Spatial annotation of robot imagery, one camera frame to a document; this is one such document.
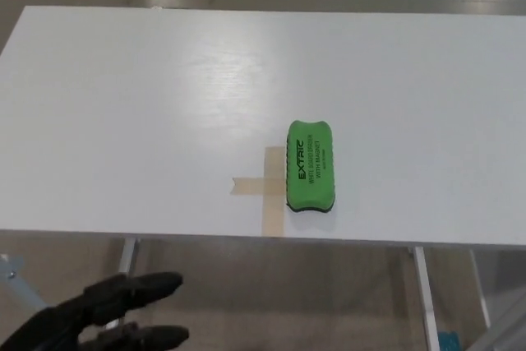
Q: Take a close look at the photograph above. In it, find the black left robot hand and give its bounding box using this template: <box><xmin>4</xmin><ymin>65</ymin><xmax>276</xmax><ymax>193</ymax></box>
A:
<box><xmin>0</xmin><ymin>271</ymin><xmax>191</xmax><ymax>351</ymax></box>

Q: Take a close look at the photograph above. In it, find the green whiteboard eraser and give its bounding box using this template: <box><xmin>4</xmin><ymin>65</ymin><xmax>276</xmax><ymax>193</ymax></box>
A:
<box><xmin>284</xmin><ymin>119</ymin><xmax>339</xmax><ymax>215</ymax></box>

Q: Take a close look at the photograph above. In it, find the grey-blue metal stand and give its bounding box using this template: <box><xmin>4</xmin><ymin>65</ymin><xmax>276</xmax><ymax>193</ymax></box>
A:
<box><xmin>0</xmin><ymin>253</ymin><xmax>47</xmax><ymax>312</ymax></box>

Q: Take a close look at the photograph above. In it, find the white table leg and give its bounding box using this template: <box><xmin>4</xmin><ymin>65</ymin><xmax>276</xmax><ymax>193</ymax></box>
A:
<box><xmin>412</xmin><ymin>246</ymin><xmax>441</xmax><ymax>351</ymax></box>
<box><xmin>109</xmin><ymin>238</ymin><xmax>139</xmax><ymax>327</ymax></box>
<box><xmin>469</xmin><ymin>248</ymin><xmax>493</xmax><ymax>330</ymax></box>

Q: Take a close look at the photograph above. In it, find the short beige tape strip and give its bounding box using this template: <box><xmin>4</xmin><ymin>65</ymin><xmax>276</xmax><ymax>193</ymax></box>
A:
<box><xmin>231</xmin><ymin>177</ymin><xmax>288</xmax><ymax>197</ymax></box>

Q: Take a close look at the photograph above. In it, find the teal textured object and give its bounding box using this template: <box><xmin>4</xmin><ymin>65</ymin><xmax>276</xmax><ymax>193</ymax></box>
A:
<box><xmin>438</xmin><ymin>330</ymin><xmax>459</xmax><ymax>351</ymax></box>

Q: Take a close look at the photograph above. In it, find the grey metal frame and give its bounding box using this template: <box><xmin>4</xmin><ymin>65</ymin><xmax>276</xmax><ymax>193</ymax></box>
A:
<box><xmin>472</xmin><ymin>300</ymin><xmax>526</xmax><ymax>351</ymax></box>

